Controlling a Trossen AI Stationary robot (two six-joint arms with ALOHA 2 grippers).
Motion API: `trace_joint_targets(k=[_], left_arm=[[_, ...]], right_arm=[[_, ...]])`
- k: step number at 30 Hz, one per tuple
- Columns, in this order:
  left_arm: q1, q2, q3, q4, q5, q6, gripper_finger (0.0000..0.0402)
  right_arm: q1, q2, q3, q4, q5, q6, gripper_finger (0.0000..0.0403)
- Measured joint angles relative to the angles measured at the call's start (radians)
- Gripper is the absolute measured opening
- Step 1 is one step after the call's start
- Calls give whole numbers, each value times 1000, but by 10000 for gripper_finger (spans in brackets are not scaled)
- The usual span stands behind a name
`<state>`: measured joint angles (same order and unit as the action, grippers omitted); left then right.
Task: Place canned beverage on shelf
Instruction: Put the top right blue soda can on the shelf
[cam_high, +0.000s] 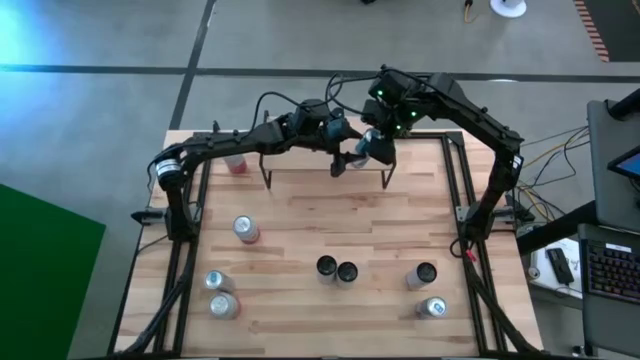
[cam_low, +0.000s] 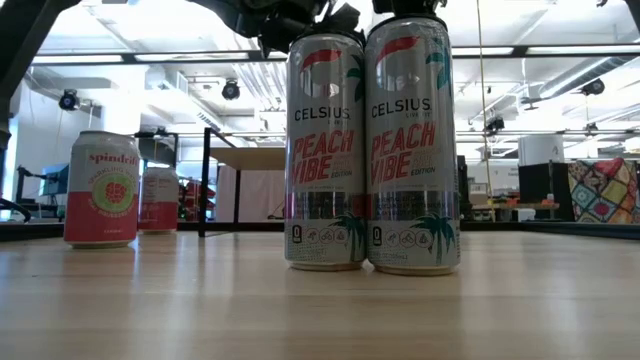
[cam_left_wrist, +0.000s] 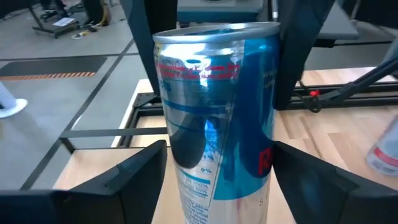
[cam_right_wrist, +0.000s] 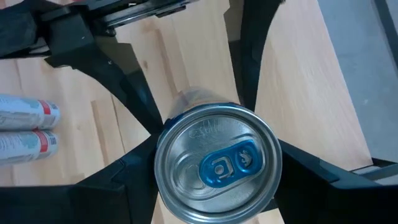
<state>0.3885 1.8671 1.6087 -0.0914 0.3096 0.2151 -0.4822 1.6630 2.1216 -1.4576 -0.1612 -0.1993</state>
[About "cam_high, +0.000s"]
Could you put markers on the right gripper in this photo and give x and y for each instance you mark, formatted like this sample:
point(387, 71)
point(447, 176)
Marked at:
point(381, 116)

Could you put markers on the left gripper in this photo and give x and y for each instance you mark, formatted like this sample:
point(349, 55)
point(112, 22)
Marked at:
point(337, 135)

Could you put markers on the blue silver Red Bull can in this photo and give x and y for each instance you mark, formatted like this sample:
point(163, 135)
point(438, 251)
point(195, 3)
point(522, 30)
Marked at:
point(432, 307)
point(362, 150)
point(219, 281)

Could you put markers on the pink white Spindrift can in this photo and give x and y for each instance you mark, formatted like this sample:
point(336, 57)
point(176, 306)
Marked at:
point(246, 229)
point(224, 305)
point(236, 165)

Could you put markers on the Celsius Peach Vibe can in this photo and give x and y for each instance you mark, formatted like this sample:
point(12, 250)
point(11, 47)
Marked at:
point(346, 274)
point(421, 275)
point(326, 269)

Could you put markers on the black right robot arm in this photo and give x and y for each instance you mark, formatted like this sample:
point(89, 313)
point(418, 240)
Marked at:
point(470, 112)

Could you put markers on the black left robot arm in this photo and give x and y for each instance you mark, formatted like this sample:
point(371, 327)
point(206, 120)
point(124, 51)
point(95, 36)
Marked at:
point(225, 142)

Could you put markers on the white round stand base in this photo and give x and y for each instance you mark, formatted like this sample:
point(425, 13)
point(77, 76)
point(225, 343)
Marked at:
point(508, 9)

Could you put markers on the black desk support pole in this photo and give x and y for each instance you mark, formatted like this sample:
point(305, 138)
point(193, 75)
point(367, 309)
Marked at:
point(555, 231)

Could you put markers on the white paper sheet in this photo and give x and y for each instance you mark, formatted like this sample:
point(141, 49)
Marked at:
point(542, 260)

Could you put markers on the black phone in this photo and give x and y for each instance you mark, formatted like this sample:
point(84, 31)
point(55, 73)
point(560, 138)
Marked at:
point(560, 266)

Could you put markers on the grey computer desk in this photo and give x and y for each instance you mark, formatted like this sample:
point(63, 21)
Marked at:
point(607, 190)

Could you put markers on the computer monitor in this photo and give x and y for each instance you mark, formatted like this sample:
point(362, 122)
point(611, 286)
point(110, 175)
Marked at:
point(627, 164)

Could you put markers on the black computer keyboard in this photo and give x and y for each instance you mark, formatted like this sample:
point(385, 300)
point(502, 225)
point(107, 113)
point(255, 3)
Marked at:
point(615, 270)

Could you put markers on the black mat orange striped edge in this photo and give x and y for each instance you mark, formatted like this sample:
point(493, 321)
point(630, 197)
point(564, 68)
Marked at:
point(620, 30)

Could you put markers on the grey keyboard tray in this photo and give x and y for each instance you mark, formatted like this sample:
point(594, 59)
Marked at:
point(610, 325)

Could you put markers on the green floor mat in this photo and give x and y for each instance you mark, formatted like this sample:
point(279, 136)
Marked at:
point(40, 280)

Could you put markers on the black aluminium table frame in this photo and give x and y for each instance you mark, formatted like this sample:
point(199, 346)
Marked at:
point(455, 138)

